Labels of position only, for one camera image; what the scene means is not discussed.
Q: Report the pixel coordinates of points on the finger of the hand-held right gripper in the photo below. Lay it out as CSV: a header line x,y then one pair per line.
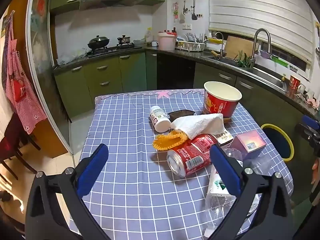
x,y
311,123

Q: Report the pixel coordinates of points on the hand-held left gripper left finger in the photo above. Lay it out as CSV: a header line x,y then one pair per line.
x,y
92,170

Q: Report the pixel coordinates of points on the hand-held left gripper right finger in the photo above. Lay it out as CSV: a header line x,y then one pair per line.
x,y
225,172

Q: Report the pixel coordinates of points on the white green carton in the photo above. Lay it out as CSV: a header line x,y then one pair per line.
x,y
217,185

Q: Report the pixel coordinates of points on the small white brown carton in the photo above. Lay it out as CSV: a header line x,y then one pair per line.
x,y
225,138

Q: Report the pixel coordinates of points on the yellow rimmed trash bin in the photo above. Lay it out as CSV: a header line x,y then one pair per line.
x,y
277,142

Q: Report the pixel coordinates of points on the pink cardboard box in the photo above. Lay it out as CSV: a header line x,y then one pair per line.
x,y
250,142

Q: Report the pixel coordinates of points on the red soda can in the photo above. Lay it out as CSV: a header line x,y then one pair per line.
x,y
190,155

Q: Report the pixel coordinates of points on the clear plastic bottle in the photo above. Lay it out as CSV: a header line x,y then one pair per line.
x,y
218,212

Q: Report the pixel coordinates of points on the white paper towel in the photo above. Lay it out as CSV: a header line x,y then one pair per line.
x,y
200,125

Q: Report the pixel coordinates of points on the orange knitted cloth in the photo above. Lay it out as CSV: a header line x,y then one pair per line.
x,y
165,141

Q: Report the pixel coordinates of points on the red paper bowl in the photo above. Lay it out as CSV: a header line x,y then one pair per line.
x,y
217,105

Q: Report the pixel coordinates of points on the black plastic tray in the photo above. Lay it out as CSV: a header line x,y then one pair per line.
x,y
180,114

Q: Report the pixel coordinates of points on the white pill bottle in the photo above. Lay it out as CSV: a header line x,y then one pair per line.
x,y
160,120

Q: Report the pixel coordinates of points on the person's right hand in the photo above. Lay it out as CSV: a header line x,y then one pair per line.
x,y
315,171

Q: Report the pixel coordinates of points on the pink cloth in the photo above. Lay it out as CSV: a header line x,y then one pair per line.
x,y
313,103

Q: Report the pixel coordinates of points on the blue checked tablecloth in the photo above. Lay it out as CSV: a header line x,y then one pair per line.
x,y
125,130

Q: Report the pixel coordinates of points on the steel sink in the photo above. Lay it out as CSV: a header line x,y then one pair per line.
x,y
265,76

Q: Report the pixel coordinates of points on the green plastic tray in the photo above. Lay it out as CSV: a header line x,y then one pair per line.
x,y
280,61

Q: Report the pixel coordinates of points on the dark wooden chair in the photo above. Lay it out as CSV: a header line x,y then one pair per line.
x,y
15,140

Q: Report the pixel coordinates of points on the purple drain basket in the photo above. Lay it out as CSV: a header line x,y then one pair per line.
x,y
265,54

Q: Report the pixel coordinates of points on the green lower cabinets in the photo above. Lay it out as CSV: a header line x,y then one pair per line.
x,y
105,80

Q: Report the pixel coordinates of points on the green leafy vegetable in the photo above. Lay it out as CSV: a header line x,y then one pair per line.
x,y
243,61

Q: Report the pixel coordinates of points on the tall steel faucet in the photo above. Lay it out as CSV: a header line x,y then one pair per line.
x,y
267,37

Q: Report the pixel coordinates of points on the red checked apron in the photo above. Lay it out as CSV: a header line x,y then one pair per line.
x,y
22,92

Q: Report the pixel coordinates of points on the wooden cutting board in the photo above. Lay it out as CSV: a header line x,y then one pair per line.
x,y
240,46

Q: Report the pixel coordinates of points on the black dishwasher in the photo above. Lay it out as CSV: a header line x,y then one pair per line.
x,y
175,72

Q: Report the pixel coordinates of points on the small steel faucet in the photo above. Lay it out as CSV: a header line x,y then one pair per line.
x,y
222,45

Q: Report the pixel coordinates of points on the black gas stove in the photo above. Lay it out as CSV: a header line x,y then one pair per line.
x,y
112,50

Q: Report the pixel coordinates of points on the yellow sponge holder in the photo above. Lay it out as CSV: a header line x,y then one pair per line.
x,y
215,40

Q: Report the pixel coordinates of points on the black wok with lid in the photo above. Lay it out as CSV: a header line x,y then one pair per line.
x,y
98,42

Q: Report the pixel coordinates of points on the white dish rack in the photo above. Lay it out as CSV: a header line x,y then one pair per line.
x,y
190,46

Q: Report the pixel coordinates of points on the small steel pot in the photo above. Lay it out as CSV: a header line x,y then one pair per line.
x,y
124,40

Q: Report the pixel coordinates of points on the white window blind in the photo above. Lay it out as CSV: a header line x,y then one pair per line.
x,y
250,5

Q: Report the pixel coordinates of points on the white enamel mug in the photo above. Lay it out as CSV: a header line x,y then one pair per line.
x,y
154,44

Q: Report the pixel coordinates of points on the pink plastic container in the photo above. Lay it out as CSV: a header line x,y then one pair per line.
x,y
166,42

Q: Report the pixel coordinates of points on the yellow oil bottle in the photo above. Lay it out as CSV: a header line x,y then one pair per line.
x,y
148,36

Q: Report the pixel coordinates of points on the sliding glass door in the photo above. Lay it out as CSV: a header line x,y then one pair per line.
x,y
40,30

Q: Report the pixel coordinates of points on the black hanging spatula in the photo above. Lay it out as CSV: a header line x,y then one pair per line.
x,y
194,15

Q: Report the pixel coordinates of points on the white hanging spatula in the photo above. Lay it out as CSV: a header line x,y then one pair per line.
x,y
182,17

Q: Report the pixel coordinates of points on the pink hanging ornament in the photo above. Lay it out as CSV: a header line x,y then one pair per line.
x,y
175,11

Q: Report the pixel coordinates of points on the white wall outlet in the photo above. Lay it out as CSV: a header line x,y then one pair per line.
x,y
186,26

